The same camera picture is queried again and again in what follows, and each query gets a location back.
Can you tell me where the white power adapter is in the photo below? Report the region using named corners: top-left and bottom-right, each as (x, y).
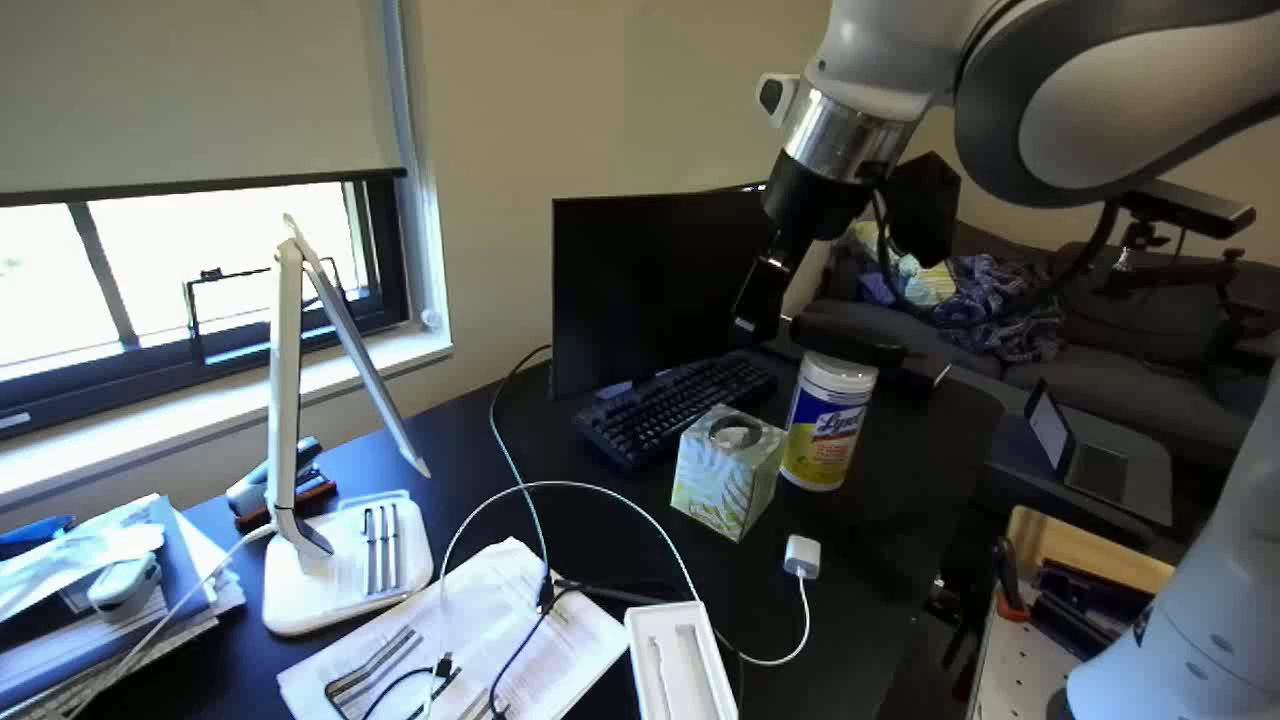
top-left (783, 537), bottom-right (818, 579)

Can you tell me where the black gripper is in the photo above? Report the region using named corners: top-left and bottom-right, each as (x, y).
top-left (733, 151), bottom-right (870, 337)

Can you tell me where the dark couch with clothes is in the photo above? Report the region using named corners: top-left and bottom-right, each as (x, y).
top-left (799, 264), bottom-right (1280, 460)

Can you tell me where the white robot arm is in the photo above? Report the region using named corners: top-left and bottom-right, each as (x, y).
top-left (737, 0), bottom-right (1280, 720)

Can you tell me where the white desk lamp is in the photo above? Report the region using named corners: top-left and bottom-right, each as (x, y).
top-left (255, 212), bottom-right (440, 642)

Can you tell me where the disinfecting wipes canister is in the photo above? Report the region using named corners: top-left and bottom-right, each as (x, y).
top-left (781, 351), bottom-right (881, 493)

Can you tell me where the white rectangular tray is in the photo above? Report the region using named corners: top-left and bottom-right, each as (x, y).
top-left (625, 599), bottom-right (738, 720)

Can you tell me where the open laptop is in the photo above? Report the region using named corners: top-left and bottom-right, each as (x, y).
top-left (1024, 386), bottom-right (1174, 530)

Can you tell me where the black computer monitor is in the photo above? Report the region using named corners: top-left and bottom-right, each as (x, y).
top-left (548, 186), bottom-right (774, 400)

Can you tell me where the stack of papers and books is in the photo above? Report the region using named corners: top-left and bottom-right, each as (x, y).
top-left (0, 498), bottom-right (245, 720)

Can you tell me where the white roller window blind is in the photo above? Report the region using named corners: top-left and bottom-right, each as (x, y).
top-left (0, 0), bottom-right (400, 198)

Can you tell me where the white paper booklet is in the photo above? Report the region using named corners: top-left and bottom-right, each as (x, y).
top-left (275, 539), bottom-right (628, 720)

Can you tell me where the yellow-green tissue box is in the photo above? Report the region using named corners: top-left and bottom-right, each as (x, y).
top-left (667, 405), bottom-right (783, 539)

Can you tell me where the black stapler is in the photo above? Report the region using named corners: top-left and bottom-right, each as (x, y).
top-left (218, 437), bottom-right (339, 530)

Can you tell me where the black keyboard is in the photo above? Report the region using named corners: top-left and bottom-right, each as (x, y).
top-left (574, 351), bottom-right (774, 470)

